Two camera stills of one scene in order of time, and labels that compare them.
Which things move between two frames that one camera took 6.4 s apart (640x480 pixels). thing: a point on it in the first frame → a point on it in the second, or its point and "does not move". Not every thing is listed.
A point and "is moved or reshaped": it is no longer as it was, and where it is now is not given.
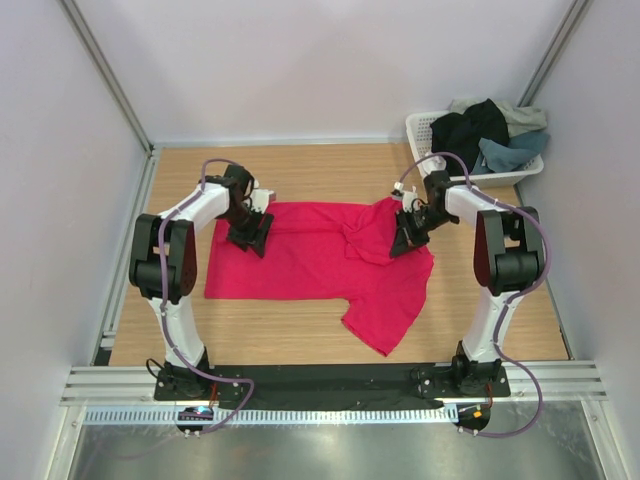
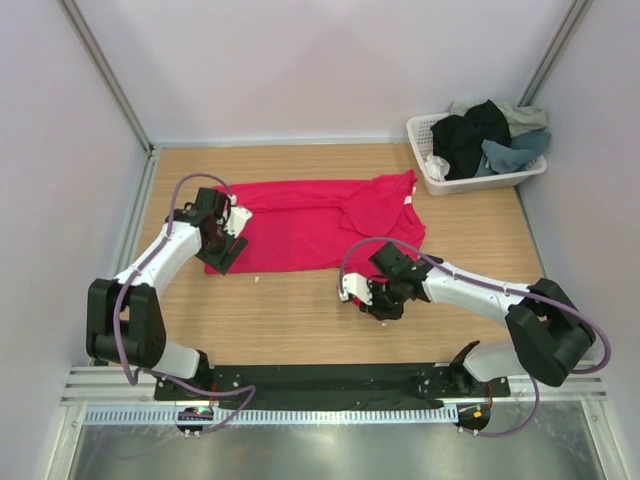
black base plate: x=331 y=385 does not move
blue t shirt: x=495 y=158 does not move
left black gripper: x=256 y=237 → x=223 y=260
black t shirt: x=460 y=134 does not move
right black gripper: x=407 y=243 → x=378 y=311
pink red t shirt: x=327 y=251 is moved or reshaped
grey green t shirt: x=519 y=119 does not move
